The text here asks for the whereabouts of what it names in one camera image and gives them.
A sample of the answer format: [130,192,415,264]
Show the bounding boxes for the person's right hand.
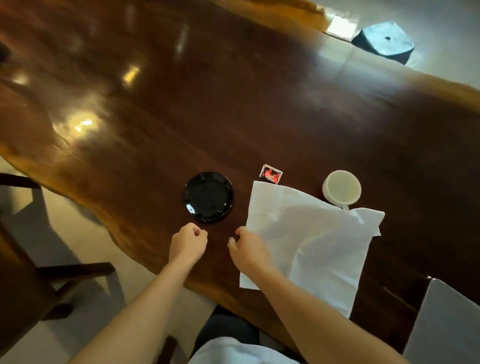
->
[227,226,277,277]

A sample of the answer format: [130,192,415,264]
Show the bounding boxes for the person's left hand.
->
[168,223,209,265]

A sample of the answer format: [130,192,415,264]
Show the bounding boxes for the white paper napkin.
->
[239,181,386,319]

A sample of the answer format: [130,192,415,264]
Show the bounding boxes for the person's left forearm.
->
[67,261,196,364]

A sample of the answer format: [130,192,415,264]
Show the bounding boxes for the person's right forearm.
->
[245,267,411,364]

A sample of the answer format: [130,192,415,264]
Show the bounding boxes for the black round saucer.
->
[182,172,235,223]

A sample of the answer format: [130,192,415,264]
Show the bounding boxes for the red tea bag packet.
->
[259,164,284,185]

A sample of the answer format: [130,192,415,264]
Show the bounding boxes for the person's dark trousers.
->
[192,305,265,355]

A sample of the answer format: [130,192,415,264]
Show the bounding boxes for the person's white shirt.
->
[188,336,301,364]

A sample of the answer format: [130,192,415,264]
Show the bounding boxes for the white ceramic cup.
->
[322,170,362,212]

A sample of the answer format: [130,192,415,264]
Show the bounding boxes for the dark wooden chair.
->
[0,173,116,358]

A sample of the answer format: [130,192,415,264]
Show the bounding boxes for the grey flat board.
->
[403,277,480,364]

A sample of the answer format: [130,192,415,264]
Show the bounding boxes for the dark square stool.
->
[350,21,416,65]

